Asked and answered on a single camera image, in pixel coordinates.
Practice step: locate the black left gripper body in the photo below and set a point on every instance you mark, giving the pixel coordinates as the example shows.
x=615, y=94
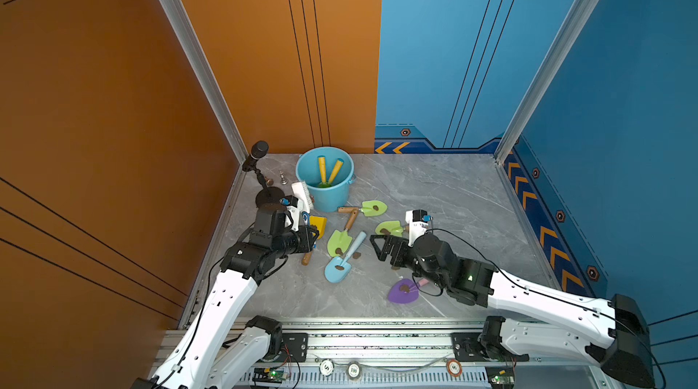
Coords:
x=304, y=244

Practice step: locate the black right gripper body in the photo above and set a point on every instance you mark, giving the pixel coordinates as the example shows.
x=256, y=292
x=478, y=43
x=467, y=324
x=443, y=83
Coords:
x=403, y=256

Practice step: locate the green trowel wooden handle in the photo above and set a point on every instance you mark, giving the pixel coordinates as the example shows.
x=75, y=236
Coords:
x=340, y=241
x=391, y=228

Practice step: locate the purple trowel pink handle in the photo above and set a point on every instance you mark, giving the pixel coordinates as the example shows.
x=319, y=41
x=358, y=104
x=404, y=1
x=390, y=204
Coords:
x=406, y=291

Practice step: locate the light blue trowel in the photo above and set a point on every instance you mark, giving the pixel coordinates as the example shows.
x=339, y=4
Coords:
x=339, y=267

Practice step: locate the white cleaning brush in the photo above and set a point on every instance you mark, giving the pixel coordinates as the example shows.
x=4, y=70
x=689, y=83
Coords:
x=302, y=193

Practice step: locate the lime trowel yellow handle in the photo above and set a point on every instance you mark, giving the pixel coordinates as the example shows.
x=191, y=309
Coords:
x=322, y=170

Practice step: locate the green trowel yellow blue handle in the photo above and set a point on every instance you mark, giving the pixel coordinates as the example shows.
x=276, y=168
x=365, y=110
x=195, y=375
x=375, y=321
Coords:
x=338, y=165

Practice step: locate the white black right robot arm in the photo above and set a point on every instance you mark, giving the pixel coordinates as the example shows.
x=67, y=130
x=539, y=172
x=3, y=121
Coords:
x=611, y=334

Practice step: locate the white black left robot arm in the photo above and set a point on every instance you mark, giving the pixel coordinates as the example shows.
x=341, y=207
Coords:
x=201, y=360

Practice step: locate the light blue plastic bucket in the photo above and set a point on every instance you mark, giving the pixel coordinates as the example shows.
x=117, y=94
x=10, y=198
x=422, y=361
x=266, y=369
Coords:
x=329, y=174

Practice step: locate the black microphone on stand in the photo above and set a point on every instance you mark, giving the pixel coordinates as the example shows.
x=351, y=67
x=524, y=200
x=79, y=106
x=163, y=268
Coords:
x=269, y=194

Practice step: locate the yellow trowel wooden handle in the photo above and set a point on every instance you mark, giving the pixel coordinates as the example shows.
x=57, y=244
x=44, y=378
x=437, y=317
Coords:
x=319, y=223

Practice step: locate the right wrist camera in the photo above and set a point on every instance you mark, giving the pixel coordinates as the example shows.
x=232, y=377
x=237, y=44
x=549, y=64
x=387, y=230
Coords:
x=417, y=221

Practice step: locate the green trowel brown handle upper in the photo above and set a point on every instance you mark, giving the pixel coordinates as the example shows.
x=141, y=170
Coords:
x=368, y=208

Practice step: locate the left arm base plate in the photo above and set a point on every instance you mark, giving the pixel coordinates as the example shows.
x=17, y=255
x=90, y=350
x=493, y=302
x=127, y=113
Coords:
x=289, y=344

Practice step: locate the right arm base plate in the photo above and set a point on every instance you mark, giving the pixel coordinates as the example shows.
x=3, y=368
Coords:
x=467, y=348

